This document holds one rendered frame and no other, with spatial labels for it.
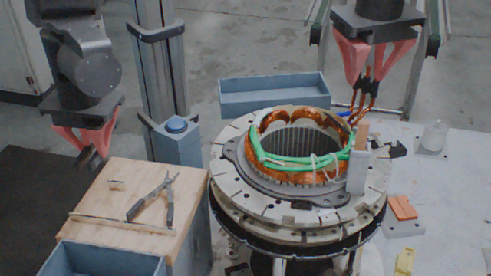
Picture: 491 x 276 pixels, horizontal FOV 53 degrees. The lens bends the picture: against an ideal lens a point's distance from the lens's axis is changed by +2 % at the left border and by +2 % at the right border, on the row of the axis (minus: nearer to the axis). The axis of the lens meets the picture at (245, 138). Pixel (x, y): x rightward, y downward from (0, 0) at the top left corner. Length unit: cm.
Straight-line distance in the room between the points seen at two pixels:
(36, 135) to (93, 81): 239
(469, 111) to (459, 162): 173
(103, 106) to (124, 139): 209
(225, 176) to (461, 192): 71
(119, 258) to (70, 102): 26
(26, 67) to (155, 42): 198
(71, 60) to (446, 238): 91
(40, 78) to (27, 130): 31
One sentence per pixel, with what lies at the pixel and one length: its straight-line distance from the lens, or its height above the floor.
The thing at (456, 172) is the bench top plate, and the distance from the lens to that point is 140.
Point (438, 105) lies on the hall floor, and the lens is 315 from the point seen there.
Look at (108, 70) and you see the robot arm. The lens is 60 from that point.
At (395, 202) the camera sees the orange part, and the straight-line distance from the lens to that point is 123.
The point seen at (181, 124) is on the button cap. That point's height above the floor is 104.
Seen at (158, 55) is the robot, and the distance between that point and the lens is 115.
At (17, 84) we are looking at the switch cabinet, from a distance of 318.
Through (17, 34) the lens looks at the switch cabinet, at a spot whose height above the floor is 49.
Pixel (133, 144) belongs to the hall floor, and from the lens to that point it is 273.
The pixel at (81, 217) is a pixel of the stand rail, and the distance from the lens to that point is 82.
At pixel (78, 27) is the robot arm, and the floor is 140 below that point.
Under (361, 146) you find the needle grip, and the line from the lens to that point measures 74.
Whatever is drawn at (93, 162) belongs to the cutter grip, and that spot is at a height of 119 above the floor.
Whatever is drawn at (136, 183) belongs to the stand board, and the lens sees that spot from 87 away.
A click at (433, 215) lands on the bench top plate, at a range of 126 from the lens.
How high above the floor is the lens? 164
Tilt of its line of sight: 38 degrees down
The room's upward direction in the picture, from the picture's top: 1 degrees counter-clockwise
